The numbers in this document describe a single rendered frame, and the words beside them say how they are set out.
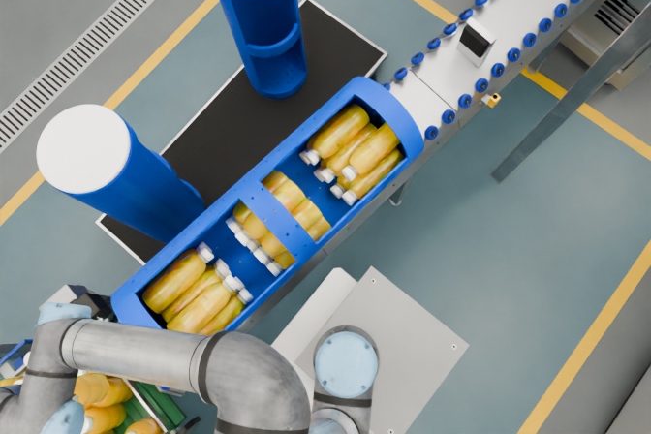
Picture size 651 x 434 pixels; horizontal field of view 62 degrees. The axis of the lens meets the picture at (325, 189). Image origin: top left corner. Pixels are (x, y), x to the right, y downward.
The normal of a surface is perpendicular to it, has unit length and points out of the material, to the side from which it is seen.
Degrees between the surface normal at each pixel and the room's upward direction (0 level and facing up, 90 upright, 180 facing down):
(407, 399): 0
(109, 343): 27
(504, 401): 0
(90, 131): 0
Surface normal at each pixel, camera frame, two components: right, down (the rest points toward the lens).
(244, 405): -0.32, -0.44
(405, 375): -0.04, -0.25
